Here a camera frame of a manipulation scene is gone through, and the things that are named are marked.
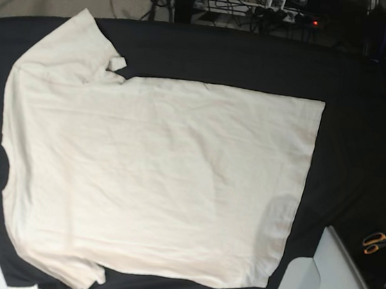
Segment orange handled scissors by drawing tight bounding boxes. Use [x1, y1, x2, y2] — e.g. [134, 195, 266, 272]
[362, 232, 386, 255]

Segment white T-shirt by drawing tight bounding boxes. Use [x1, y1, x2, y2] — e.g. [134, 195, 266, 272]
[1, 10, 325, 289]

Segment black table cloth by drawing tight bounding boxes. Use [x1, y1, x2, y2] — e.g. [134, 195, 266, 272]
[0, 17, 386, 289]

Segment black table leg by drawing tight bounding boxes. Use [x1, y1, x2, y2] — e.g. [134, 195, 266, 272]
[173, 0, 195, 24]

